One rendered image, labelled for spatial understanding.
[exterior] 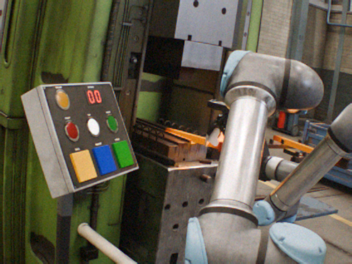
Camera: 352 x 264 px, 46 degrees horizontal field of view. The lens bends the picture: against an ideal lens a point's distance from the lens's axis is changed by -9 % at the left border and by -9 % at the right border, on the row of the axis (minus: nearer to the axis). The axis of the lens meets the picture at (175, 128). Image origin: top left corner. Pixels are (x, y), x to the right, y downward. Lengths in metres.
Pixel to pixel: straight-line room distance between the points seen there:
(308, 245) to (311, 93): 0.38
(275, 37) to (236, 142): 9.09
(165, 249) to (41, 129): 0.80
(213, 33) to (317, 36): 9.33
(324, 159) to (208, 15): 0.74
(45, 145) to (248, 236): 0.58
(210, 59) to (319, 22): 9.38
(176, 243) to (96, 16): 0.90
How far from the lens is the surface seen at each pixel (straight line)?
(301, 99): 1.00
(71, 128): 1.15
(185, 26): 1.59
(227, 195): 0.83
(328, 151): 1.19
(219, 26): 1.71
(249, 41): 2.08
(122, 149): 1.31
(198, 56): 1.65
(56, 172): 1.12
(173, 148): 1.65
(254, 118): 0.92
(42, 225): 2.04
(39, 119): 1.13
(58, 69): 1.83
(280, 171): 1.41
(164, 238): 1.70
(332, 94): 10.86
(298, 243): 0.77
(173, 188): 1.63
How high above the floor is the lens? 1.33
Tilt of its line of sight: 10 degrees down
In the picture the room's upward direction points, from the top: 9 degrees clockwise
